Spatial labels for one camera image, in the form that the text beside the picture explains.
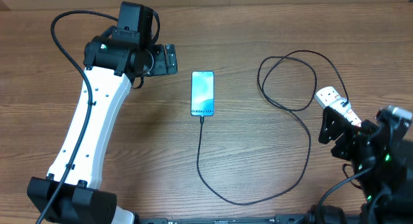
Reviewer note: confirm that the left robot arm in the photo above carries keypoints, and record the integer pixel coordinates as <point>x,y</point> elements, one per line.
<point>115,62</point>

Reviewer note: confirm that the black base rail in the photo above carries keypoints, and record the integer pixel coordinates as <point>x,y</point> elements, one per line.
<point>277,219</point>

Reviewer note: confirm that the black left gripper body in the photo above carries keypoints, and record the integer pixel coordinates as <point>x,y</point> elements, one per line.
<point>155,63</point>

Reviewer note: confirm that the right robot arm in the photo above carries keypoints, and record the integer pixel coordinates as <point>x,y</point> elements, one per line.
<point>381,159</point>

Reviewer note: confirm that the blue Galaxy smartphone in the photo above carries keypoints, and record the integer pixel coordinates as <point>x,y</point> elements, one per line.
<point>202,93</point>

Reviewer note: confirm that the white charger plug adapter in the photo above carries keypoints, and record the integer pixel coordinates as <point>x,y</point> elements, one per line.
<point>341,106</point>

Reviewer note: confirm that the white power strip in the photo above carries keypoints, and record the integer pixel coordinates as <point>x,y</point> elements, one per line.
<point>329,97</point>

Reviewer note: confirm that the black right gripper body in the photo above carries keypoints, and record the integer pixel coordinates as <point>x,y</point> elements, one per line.
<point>346,147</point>

